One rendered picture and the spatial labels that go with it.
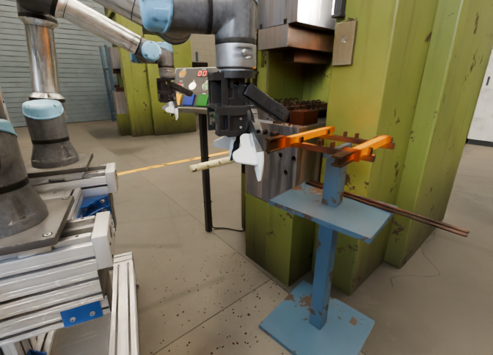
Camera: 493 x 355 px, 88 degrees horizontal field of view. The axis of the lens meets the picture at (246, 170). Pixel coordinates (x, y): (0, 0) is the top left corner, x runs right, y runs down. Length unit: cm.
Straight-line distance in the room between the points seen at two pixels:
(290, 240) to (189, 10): 120
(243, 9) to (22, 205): 59
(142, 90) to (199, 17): 549
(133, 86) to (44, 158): 483
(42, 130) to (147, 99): 488
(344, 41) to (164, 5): 96
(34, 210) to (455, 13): 173
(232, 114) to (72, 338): 108
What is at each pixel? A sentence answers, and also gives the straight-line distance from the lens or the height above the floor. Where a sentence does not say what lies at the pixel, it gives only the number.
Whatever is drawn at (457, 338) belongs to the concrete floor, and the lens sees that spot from 171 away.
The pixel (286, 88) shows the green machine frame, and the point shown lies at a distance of 174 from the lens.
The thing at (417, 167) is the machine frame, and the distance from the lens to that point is 169.
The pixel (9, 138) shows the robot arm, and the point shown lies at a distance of 71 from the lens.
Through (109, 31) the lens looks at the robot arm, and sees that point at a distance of 119.
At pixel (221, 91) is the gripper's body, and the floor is 110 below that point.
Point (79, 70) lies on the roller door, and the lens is 891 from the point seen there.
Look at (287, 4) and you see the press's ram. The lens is 138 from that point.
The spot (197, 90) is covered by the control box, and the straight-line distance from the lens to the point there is 169.
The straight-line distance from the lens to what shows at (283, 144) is 91.
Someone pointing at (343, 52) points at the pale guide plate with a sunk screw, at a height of 124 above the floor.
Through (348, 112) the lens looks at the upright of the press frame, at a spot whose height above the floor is 98.
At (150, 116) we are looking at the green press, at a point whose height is 40.
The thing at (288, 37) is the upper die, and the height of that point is 131.
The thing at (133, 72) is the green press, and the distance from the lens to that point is 593.
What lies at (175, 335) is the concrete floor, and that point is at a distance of 146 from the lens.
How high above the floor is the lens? 112
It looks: 19 degrees down
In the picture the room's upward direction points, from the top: straight up
